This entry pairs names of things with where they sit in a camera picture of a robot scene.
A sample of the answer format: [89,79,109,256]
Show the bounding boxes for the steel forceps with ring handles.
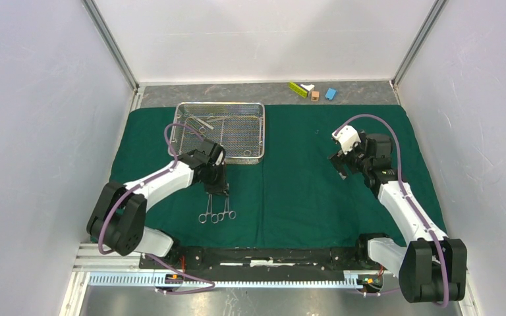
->
[198,194,219,224]

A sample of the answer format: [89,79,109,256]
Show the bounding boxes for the metal mesh instrument tray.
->
[169,101,266,165]

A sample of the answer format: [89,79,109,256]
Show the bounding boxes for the green surgical cloth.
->
[90,103,448,250]

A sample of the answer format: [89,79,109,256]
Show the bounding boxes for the blue small block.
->
[325,88,337,101]

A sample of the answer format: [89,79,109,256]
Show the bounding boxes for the brown wooden cube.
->
[310,91,320,102]

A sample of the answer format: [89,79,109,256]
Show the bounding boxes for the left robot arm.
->
[86,139,229,269]

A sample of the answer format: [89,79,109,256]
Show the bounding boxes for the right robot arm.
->
[329,126,467,303]

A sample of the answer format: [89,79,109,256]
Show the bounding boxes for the steel tweezers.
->
[194,117,214,130]

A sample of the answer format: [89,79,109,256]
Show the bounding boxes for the steel forceps near tray edge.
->
[185,115,207,136]

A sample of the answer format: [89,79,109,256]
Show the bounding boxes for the white small block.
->
[300,84,315,97]

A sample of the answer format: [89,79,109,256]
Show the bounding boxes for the yellow-green lego brick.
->
[288,82,309,98]

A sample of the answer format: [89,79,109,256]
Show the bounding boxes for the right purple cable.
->
[332,114,451,308]

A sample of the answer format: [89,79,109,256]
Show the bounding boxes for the flat steel scalpel handle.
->
[207,116,231,123]

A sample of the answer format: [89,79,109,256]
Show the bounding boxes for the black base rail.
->
[139,246,384,292]

